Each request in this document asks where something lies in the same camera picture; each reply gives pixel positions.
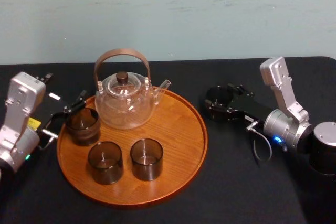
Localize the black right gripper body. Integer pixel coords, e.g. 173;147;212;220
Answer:
227;94;271;131

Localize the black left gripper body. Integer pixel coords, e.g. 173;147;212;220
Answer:
28;85;69;137

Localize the smoky glass cup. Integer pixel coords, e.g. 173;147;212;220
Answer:
205;86;235;116
130;137;164;182
65;107;101;147
87;141;124;186

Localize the round wooden tray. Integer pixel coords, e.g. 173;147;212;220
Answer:
56;86;209;207

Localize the glass teapot lid brown knob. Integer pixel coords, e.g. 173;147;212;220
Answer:
107;71;135;95

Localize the black table cloth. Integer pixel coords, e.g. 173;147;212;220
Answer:
0;56;336;224

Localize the glass teapot with brown handle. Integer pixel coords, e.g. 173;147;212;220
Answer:
93;48;172;131

